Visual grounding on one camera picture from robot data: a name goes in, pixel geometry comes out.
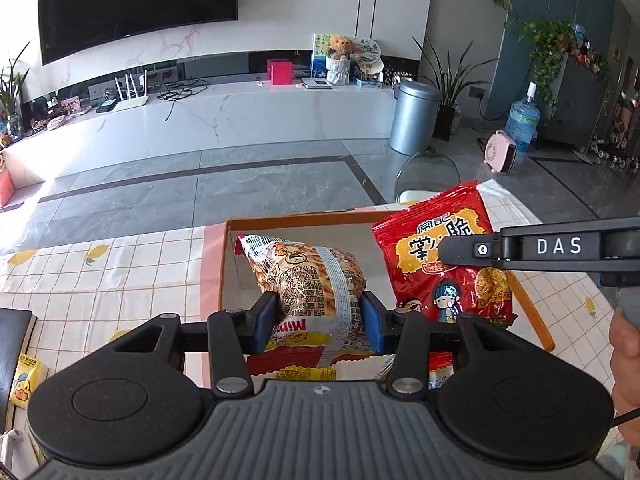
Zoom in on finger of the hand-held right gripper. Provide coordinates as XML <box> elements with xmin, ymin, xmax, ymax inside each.
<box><xmin>437</xmin><ymin>231</ymin><xmax>506</xmax><ymax>267</ymax></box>

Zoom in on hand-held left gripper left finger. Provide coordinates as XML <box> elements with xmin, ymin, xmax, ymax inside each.
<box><xmin>107</xmin><ymin>291</ymin><xmax>279</xmax><ymax>396</ymax></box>

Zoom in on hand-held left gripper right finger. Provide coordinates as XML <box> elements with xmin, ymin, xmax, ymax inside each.
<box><xmin>360</xmin><ymin>291</ymin><xmax>507</xmax><ymax>395</ymax></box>

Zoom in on red cartoon snack packet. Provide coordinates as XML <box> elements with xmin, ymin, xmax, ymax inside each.
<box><xmin>372</xmin><ymin>180</ymin><xmax>519</xmax><ymax>332</ymax></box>

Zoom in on orange cardboard box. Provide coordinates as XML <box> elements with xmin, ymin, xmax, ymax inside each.
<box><xmin>217</xmin><ymin>208</ymin><xmax>557</xmax><ymax>396</ymax></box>

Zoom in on orange printed snack packet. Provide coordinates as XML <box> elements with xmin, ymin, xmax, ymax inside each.
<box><xmin>235</xmin><ymin>233</ymin><xmax>397</xmax><ymax>368</ymax></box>

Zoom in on person's right hand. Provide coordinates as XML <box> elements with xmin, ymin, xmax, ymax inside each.
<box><xmin>609</xmin><ymin>310</ymin><xmax>640</xmax><ymax>421</ymax></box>

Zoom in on yellow snack packet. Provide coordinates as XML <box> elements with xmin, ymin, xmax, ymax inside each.
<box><xmin>249</xmin><ymin>354</ymin><xmax>397</xmax><ymax>382</ymax></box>

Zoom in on small red white snack packet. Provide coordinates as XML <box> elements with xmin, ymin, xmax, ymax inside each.
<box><xmin>426</xmin><ymin>351</ymin><xmax>455</xmax><ymax>392</ymax></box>

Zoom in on transparent chair back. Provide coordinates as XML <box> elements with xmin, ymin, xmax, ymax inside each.
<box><xmin>393</xmin><ymin>147</ymin><xmax>461</xmax><ymax>207</ymax></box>

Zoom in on pink heater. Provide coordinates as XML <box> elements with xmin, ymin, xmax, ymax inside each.
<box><xmin>483</xmin><ymin>129</ymin><xmax>522</xmax><ymax>174</ymax></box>

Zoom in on blue water bottle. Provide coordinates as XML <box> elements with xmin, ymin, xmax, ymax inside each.
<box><xmin>504</xmin><ymin>82</ymin><xmax>541</xmax><ymax>153</ymax></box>

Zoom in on silver trash bin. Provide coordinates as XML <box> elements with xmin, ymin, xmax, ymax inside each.
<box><xmin>388</xmin><ymin>80</ymin><xmax>442</xmax><ymax>156</ymax></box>

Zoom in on grey cabinet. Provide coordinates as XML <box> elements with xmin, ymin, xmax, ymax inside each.
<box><xmin>541</xmin><ymin>52</ymin><xmax>610</xmax><ymax>150</ymax></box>

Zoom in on potted long-leaf plant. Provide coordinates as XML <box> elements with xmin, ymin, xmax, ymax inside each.
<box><xmin>411</xmin><ymin>35</ymin><xmax>498</xmax><ymax>142</ymax></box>

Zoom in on lemon print checked tablecloth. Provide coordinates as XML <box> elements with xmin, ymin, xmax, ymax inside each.
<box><xmin>0</xmin><ymin>180</ymin><xmax>640</xmax><ymax>480</ymax></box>

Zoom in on hanging vine plant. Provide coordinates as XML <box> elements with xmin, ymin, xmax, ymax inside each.
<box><xmin>460</xmin><ymin>0</ymin><xmax>612</xmax><ymax>108</ymax></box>

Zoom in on white marble television console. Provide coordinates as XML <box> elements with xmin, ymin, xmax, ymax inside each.
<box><xmin>0</xmin><ymin>76</ymin><xmax>401</xmax><ymax>183</ymax></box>

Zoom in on round paper fan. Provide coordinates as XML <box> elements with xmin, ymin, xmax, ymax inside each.
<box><xmin>349</xmin><ymin>36</ymin><xmax>385</xmax><ymax>80</ymax></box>

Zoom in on teddy bear bouquet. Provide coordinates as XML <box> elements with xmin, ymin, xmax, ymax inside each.
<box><xmin>321</xmin><ymin>35</ymin><xmax>354</xmax><ymax>86</ymax></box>

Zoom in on yellow duck packet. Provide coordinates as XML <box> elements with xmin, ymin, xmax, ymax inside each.
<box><xmin>8</xmin><ymin>352</ymin><xmax>50</xmax><ymax>409</ymax></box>

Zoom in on landscape painting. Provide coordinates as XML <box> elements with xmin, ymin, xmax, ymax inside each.
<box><xmin>312</xmin><ymin>32</ymin><xmax>351</xmax><ymax>81</ymax></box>

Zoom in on red box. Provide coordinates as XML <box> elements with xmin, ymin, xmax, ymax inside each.
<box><xmin>266</xmin><ymin>58</ymin><xmax>294</xmax><ymax>86</ymax></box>

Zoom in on white router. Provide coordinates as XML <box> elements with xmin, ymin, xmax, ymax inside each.
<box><xmin>112</xmin><ymin>72</ymin><xmax>150</xmax><ymax>111</ymax></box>

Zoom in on pink cushion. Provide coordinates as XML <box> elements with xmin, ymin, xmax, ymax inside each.
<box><xmin>0</xmin><ymin>151</ymin><xmax>47</xmax><ymax>212</ymax></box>

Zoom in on potted grass plant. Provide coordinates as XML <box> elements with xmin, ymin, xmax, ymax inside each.
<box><xmin>0</xmin><ymin>41</ymin><xmax>32</xmax><ymax>142</ymax></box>

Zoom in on black curved television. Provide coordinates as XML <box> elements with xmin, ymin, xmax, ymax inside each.
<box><xmin>38</xmin><ymin>0</ymin><xmax>241</xmax><ymax>66</ymax></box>

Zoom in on black cables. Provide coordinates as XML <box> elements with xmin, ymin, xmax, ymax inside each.
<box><xmin>157</xmin><ymin>77</ymin><xmax>209</xmax><ymax>122</ymax></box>

